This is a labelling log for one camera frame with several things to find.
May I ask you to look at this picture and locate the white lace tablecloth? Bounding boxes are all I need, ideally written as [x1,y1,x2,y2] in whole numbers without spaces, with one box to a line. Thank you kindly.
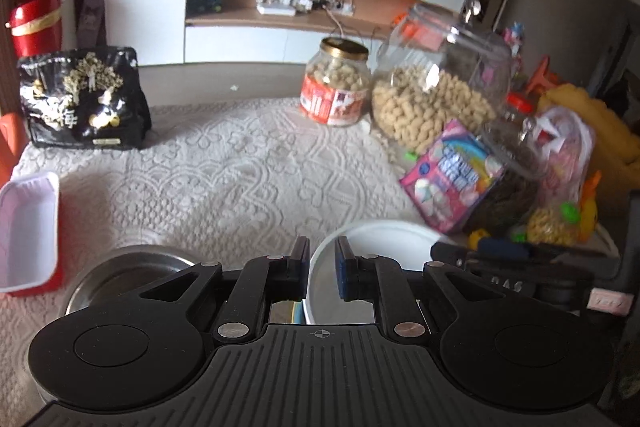
[0,99,471,408]

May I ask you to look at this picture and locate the clear plastic snack bag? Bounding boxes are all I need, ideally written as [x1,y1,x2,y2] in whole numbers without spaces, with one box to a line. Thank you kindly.
[537,104,597,208]

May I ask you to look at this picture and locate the colourful toy figure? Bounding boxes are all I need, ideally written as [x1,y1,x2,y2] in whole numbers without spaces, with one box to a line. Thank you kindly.
[502,22,526,58]

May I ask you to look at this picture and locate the orange plastic toy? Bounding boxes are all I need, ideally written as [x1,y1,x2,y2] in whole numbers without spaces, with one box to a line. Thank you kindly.
[525,57,563,95]

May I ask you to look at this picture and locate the yellow orange toy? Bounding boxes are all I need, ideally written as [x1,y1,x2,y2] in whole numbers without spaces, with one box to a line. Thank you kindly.
[580,172,601,243]

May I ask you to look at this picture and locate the glass sunflower seed jar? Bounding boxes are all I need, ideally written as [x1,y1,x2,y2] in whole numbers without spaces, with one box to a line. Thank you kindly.
[470,117,551,233]

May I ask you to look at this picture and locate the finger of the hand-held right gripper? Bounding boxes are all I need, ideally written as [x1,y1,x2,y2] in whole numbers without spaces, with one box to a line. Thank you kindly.
[430,241,501,273]
[477,238,608,260]

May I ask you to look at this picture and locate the grey printed board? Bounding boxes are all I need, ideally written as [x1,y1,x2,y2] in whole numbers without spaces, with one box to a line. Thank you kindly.
[77,0,107,48]

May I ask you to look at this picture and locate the black snack bag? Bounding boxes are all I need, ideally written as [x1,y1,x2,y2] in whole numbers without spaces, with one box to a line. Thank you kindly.
[17,47,152,151]

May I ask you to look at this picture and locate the white paper bowl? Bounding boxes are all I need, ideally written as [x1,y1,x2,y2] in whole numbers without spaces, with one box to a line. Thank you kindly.
[308,219,453,325]

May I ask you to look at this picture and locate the red lidded small jar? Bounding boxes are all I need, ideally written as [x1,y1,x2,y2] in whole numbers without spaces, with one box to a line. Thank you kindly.
[505,93,533,120]

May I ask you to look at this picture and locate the orange bear chair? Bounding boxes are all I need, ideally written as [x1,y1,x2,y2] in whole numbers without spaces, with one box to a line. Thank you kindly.
[0,112,28,188]

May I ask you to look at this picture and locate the red lidded bin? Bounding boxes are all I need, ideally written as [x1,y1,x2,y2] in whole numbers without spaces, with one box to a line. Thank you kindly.
[5,0,65,58]

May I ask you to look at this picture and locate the red rectangular container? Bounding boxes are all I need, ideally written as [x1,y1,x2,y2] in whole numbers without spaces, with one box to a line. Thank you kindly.
[0,172,65,298]

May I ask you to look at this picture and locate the red label peanut jar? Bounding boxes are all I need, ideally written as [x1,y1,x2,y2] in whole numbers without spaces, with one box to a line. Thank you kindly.
[300,36,372,128]

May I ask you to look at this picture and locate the pink candy bag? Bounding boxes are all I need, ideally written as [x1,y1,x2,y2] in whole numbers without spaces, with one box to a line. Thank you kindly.
[399,118,506,233]

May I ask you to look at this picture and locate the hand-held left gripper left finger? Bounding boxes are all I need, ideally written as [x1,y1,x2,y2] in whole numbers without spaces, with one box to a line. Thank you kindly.
[130,235,312,346]

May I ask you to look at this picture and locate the yellow cloth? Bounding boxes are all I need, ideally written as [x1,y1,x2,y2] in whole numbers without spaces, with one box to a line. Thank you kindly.
[542,84,640,180]

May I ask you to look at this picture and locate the white power strip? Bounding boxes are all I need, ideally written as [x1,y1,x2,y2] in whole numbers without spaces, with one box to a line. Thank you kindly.
[300,0,357,18]

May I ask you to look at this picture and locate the stainless steel bowl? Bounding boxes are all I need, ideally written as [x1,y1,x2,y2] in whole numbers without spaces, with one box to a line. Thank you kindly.
[57,245,301,325]

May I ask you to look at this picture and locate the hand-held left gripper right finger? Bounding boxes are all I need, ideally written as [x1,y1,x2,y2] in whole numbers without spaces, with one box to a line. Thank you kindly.
[334,234,506,341]

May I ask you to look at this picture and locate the large glass peanut jar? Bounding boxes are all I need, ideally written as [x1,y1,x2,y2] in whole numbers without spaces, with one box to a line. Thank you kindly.
[371,0,513,155]

